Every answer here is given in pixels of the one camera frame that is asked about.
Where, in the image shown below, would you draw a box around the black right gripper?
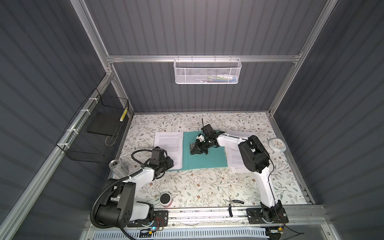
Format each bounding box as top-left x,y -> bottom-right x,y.
190,138 -> 212,155

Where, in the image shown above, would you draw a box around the printed paper sheet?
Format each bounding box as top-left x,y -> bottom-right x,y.
154,132 -> 184,170

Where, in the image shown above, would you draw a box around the teal plastic folder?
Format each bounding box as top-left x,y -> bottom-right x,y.
170,131 -> 228,171

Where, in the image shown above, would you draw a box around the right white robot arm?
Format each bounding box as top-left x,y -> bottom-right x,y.
190,124 -> 289,225

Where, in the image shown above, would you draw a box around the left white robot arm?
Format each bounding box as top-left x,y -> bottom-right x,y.
90,147 -> 174,229

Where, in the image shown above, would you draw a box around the lower white paper sheets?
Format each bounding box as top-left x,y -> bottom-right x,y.
225,130 -> 256,174

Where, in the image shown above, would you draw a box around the silver drink can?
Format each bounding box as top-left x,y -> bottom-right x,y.
109,159 -> 129,179

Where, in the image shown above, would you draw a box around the yellow marker pen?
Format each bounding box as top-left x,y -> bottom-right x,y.
120,108 -> 128,122

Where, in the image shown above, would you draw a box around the black foam pad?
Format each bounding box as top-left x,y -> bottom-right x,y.
87,113 -> 120,137

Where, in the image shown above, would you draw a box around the pens in white basket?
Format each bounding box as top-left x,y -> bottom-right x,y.
196,75 -> 238,84

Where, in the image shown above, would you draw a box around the white round alarm clock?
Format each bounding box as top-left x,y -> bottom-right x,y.
268,138 -> 287,153

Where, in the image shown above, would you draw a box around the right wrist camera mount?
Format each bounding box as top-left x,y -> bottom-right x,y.
196,134 -> 205,143

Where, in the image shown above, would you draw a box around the black wire basket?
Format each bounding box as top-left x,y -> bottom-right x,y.
57,91 -> 130,164

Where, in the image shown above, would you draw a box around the white wire mesh basket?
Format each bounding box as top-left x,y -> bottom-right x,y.
173,58 -> 242,85

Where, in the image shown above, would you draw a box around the black corrugated cable hose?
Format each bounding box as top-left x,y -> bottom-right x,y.
89,149 -> 154,230

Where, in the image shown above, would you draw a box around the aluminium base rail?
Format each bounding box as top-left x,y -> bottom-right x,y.
160,205 -> 330,228

